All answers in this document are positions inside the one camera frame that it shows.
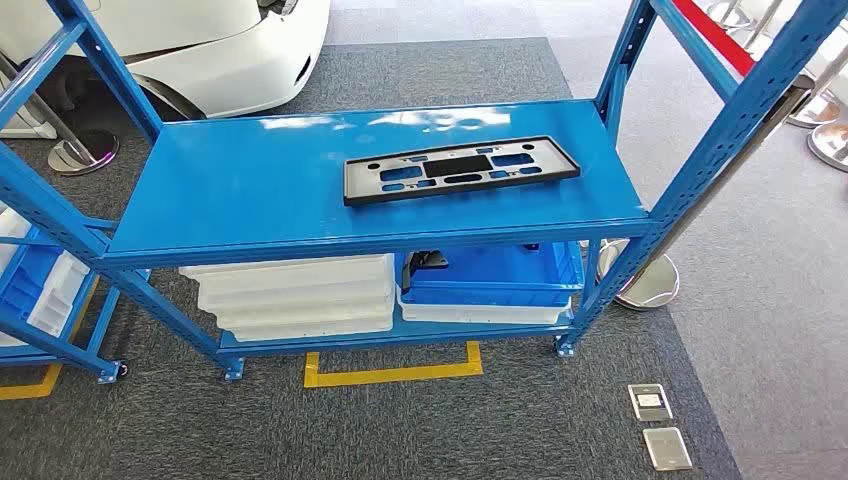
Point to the black plastic plate frame part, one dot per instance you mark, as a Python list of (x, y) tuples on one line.
[(361, 185)]

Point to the black part in bin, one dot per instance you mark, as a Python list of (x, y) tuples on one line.
[(430, 260)]

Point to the blue metal shelf rack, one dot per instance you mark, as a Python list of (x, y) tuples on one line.
[(265, 185)]

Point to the small blue shelf rack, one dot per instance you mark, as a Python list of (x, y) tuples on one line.
[(66, 352)]

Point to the blue plastic bin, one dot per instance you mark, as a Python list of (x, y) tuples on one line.
[(490, 275)]

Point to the white tray under blue bin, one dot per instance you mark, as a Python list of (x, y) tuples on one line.
[(477, 314)]

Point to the open metal floor socket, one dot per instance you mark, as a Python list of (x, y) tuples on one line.
[(649, 401)]

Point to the white car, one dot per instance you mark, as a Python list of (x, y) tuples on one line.
[(199, 40)]

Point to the closed metal floor socket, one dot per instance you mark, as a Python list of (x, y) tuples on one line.
[(668, 450)]

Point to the red barrier belt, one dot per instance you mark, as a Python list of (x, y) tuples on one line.
[(715, 36)]

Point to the white divided storage bin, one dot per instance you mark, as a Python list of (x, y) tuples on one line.
[(12, 228), (56, 298)]

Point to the blue divided storage bin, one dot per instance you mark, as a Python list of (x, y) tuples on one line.
[(30, 278)]

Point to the yellow floor tape marking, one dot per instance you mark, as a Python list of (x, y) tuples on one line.
[(26, 391)]

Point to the chrome stanchion post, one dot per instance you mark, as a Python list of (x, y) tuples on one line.
[(831, 149), (83, 156), (818, 112), (652, 285)]

